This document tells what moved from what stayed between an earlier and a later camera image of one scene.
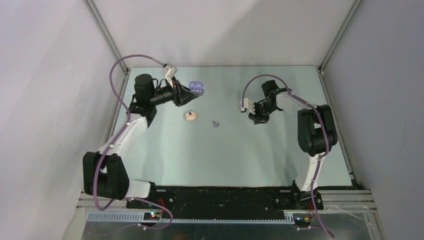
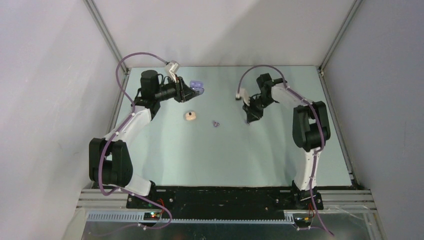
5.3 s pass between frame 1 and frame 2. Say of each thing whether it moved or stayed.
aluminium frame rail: stayed
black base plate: stayed
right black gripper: moved
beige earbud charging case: stayed
